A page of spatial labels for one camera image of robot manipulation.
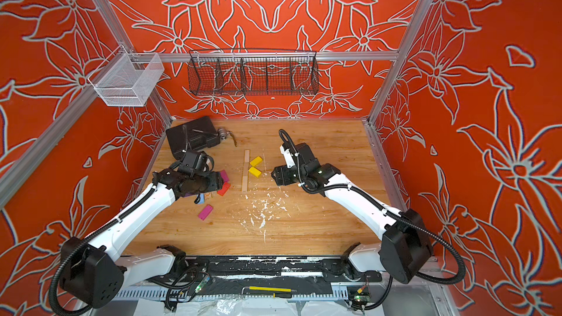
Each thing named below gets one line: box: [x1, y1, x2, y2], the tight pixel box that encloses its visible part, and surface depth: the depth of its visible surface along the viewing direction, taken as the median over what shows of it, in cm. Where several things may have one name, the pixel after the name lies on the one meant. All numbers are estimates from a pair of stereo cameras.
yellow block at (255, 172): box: [248, 166, 262, 178], surface depth 100 cm
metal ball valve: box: [217, 126, 238, 148], surface depth 112 cm
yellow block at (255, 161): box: [249, 155, 263, 167], surface depth 103 cm
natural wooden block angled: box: [242, 175, 249, 193], surface depth 96 cm
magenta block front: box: [197, 204, 214, 221], surface depth 89 cm
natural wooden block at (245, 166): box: [242, 162, 249, 178], surface depth 102 cm
